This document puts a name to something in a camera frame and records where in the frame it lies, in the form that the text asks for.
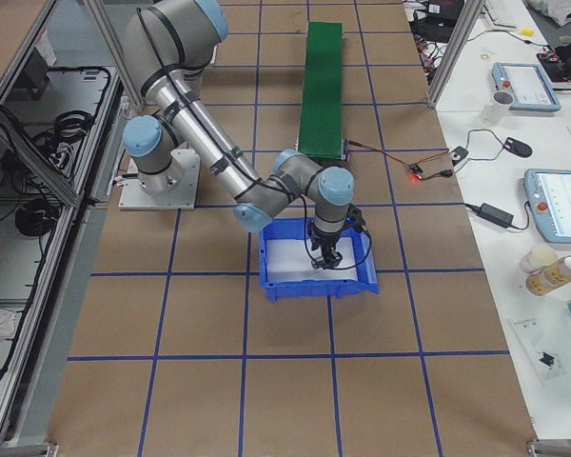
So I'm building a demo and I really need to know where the black computer mouse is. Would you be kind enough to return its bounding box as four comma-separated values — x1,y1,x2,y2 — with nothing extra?
503,137,533,158

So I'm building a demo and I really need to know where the green conveyor belt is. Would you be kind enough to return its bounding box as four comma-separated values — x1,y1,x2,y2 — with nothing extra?
297,21,345,161

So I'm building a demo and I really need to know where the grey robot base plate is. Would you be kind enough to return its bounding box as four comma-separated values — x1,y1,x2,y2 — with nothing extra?
118,149,201,210

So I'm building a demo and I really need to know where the small red-lit controller board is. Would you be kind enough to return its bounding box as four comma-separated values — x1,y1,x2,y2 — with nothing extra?
406,163,424,182

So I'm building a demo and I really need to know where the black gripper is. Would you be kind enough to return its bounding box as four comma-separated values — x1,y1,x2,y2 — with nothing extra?
307,225,343,269

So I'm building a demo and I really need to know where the red black conveyor wire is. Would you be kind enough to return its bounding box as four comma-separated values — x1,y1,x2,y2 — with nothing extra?
346,138,456,183

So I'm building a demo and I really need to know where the upper teach pendant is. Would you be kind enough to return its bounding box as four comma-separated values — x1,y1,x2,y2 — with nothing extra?
491,62,561,112

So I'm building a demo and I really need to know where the aluminium frame post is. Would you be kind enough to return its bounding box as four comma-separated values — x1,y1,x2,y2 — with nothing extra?
426,0,484,109

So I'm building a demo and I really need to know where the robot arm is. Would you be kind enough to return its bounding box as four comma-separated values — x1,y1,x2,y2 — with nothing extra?
122,1,365,269

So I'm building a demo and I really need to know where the white cup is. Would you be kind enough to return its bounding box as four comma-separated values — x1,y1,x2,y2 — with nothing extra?
481,90,514,125

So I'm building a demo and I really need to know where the teach pendant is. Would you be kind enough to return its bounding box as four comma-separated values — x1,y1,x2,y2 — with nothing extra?
523,169,571,244
491,62,561,112

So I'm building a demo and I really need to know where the black power brick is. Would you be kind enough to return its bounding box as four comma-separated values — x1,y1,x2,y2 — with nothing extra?
477,203,514,229

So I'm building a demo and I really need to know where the blue plastic bin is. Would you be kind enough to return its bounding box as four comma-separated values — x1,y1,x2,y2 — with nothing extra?
258,216,380,303

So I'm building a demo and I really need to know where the lower teach pendant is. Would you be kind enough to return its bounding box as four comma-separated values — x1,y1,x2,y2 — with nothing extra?
523,169,571,244

